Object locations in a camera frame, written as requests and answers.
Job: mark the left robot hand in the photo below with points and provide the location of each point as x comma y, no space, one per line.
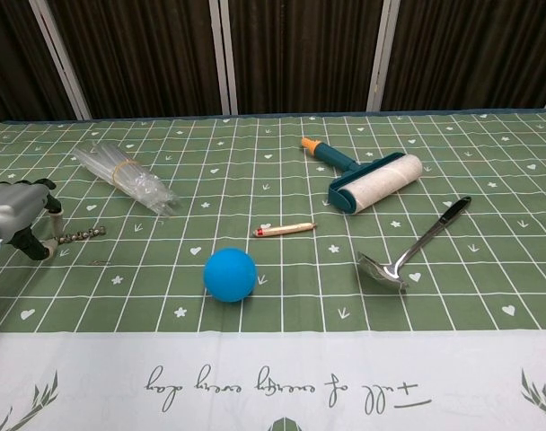
17,206

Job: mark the clear plastic tube bundle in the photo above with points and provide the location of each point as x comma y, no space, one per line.
125,179

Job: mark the blue ball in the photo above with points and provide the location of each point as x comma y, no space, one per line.
230,275

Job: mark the small wooden pen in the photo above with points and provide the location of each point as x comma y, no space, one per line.
284,229

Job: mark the green checkered tablecloth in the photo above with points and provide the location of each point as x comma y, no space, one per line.
300,359

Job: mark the teal lint roller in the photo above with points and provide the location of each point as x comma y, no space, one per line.
372,184

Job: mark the stainless steel ladle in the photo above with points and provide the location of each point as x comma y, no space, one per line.
412,249

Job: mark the white folding screen frame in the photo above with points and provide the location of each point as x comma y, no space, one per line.
226,58

